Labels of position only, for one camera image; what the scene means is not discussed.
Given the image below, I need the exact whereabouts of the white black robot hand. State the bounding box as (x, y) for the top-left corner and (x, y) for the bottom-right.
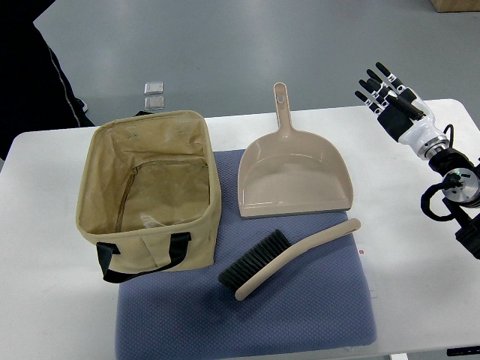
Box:
(355, 61), (452, 161)

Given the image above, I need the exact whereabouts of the pink hand broom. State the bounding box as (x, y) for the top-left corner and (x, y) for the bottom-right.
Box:
(217, 218), (361, 301)

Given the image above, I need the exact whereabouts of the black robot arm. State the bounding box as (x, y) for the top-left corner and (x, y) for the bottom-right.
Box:
(420, 124), (479, 259)

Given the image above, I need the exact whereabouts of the yellow fabric bag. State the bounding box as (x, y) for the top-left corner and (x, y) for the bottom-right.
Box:
(76, 110), (221, 284)

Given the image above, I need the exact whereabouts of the cardboard box corner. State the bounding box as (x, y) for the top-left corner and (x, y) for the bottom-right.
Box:
(430, 0), (480, 13)

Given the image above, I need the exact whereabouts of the pink plastic dustpan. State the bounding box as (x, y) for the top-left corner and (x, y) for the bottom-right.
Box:
(237, 82), (353, 218)

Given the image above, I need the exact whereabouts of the blue quilted mat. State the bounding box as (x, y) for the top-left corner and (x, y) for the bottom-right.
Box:
(115, 150), (377, 359)

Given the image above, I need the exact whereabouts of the black table control panel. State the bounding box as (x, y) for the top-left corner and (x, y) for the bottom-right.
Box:
(446, 346), (480, 357)

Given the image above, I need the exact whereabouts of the upper floor metal plate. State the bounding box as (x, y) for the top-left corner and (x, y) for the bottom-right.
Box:
(144, 81), (164, 95)

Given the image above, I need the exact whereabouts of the floor metal plate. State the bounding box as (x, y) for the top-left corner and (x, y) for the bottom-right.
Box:
(144, 95), (164, 110)
(144, 81), (164, 95)

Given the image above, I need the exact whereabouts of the lower floor metal plate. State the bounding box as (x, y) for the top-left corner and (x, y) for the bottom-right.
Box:
(144, 95), (164, 110)

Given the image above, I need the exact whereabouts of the person in dark clothes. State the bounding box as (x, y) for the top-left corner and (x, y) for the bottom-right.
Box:
(1, 1), (94, 160)

